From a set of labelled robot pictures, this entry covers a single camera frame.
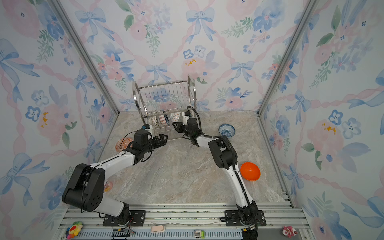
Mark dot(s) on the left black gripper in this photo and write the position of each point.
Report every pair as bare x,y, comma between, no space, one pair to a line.
163,141

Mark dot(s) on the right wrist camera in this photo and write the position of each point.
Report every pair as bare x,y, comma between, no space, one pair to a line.
186,115

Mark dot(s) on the colourful flower toy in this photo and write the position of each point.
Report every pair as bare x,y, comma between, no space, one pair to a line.
73,230

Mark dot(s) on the orange patterned bowl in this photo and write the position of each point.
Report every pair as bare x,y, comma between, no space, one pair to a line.
122,144

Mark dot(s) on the white maroon patterned bowl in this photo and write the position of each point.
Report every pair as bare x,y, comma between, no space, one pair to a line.
154,121

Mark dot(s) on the small green device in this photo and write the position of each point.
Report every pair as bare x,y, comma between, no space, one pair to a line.
199,234

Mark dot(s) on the dark blue patterned bowl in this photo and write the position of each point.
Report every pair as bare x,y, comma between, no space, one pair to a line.
164,120

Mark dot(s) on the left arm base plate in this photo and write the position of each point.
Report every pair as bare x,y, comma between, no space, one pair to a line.
133,218

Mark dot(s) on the chrome wire dish rack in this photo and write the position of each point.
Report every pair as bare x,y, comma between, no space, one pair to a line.
167,98

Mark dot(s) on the pink plush toy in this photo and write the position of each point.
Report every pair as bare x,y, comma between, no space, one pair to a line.
289,231

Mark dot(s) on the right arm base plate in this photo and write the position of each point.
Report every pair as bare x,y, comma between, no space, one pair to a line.
234,219

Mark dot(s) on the blue white floral bowl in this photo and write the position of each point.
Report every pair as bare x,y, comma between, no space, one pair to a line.
227,130

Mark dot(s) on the pale green patterned bowl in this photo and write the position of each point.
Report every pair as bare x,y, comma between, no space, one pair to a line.
175,117

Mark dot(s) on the plain orange bowl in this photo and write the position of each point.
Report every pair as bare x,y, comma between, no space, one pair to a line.
250,171

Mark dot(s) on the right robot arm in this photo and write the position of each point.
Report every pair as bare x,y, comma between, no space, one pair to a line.
226,159

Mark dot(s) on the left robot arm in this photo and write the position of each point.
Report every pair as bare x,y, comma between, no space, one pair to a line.
85,189

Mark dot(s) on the pink white cup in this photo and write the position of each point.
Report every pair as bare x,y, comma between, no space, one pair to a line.
108,186

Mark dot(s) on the pink eraser block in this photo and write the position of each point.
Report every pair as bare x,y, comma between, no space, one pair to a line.
158,229

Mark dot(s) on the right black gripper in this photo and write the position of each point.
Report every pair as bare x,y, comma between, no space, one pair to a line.
180,127

